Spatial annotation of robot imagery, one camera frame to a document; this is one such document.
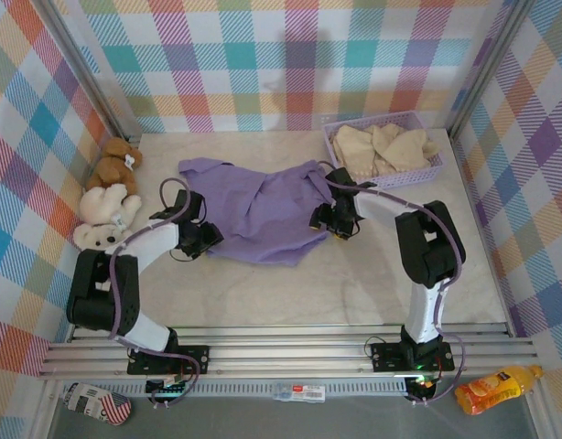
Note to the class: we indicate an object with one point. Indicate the beige trousers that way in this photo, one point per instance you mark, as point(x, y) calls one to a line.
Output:
point(386, 146)

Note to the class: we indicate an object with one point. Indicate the lavender plastic basket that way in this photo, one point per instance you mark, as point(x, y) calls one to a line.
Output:
point(400, 180)

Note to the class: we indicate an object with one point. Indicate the flag-patterned can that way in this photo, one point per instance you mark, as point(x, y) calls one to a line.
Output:
point(98, 404)

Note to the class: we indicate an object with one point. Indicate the aluminium rail frame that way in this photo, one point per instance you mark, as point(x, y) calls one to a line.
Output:
point(285, 354)

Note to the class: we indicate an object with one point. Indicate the right aluminium corner post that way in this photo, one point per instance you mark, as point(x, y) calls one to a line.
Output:
point(487, 68)

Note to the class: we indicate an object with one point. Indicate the aluminium corner post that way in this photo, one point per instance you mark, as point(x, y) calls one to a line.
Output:
point(487, 68)
point(93, 87)

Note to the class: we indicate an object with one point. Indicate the left controller board green light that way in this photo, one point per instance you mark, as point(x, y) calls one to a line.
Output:
point(166, 388)

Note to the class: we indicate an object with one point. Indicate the brown teddy bear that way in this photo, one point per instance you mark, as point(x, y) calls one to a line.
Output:
point(114, 167)

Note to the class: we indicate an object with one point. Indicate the clear packet with red label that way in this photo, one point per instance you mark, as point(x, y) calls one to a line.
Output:
point(299, 392)

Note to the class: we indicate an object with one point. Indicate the right controller board green light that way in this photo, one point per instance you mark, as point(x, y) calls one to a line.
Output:
point(422, 384)

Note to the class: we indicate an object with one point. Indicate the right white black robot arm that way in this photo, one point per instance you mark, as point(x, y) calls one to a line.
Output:
point(423, 311)

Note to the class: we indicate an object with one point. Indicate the purple shirt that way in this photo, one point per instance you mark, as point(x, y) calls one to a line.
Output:
point(272, 215)

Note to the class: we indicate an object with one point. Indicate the controller board green light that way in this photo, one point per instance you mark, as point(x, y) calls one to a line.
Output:
point(166, 388)
point(422, 384)

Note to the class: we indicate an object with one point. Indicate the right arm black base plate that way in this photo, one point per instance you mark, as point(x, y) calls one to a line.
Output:
point(386, 356)

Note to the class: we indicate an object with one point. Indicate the white teddy bear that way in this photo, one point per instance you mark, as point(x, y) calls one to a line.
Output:
point(102, 240)

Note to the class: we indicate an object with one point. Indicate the left aluminium corner post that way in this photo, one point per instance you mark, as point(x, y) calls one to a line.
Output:
point(93, 87)

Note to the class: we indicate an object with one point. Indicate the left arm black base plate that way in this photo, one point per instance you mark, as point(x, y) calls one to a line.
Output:
point(194, 356)

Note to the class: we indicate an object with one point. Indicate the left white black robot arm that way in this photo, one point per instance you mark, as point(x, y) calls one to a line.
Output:
point(157, 240)

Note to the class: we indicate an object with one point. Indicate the orange soda bottle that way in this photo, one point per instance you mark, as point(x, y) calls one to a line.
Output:
point(491, 388)

